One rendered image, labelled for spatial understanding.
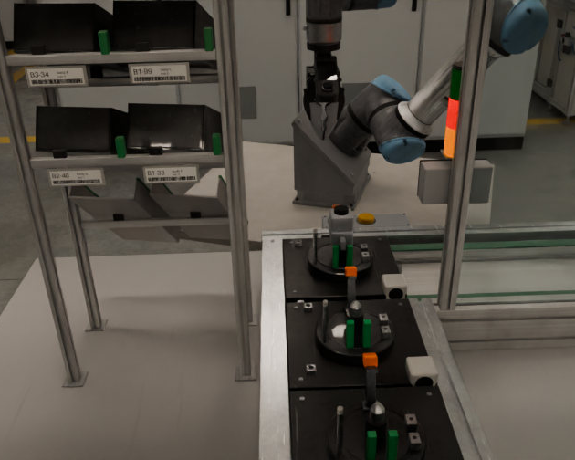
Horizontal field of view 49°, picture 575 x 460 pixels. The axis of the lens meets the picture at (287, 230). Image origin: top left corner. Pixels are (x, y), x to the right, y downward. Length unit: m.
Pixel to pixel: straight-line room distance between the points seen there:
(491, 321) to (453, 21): 3.30
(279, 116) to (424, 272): 3.06
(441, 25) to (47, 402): 3.65
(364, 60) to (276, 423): 3.53
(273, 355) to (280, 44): 3.30
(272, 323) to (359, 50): 3.27
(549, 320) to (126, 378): 0.82
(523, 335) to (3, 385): 1.01
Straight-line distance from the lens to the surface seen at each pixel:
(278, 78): 4.32
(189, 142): 1.05
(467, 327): 1.29
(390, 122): 1.72
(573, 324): 1.36
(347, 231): 1.28
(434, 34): 4.40
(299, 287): 1.27
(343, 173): 1.78
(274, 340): 1.16
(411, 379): 1.06
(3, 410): 1.29
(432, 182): 1.14
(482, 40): 1.05
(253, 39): 4.26
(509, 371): 1.30
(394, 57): 4.37
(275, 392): 1.06
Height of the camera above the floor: 1.67
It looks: 28 degrees down
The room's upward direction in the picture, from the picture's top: 1 degrees counter-clockwise
